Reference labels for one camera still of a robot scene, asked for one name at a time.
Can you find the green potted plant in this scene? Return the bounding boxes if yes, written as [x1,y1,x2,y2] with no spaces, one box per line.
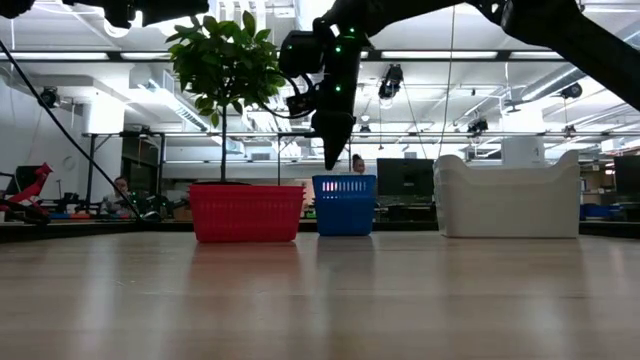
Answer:
[165,9,287,185]

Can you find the blue slotted plastic basket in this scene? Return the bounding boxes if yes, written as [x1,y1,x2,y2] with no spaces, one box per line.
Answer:
[315,199,375,237]

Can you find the red background machine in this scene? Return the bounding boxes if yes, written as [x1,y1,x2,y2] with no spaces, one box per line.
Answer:
[0,162,54,224]

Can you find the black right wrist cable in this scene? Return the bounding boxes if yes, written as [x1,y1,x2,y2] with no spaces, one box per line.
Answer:
[259,74,317,121]

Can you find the silver ventilation duct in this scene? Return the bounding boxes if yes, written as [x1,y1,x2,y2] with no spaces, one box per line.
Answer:
[519,49,626,101]

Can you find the black computer monitor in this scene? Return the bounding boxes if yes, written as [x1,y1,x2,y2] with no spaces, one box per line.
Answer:
[613,155,640,196]
[376,158,435,199]

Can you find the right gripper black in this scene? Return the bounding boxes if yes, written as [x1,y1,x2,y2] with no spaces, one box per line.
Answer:
[310,74,363,171]

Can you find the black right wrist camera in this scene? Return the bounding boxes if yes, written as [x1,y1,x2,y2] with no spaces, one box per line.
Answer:
[287,92,317,120]

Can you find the black hanging arm cable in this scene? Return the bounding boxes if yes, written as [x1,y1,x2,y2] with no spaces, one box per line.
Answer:
[0,38,149,222]

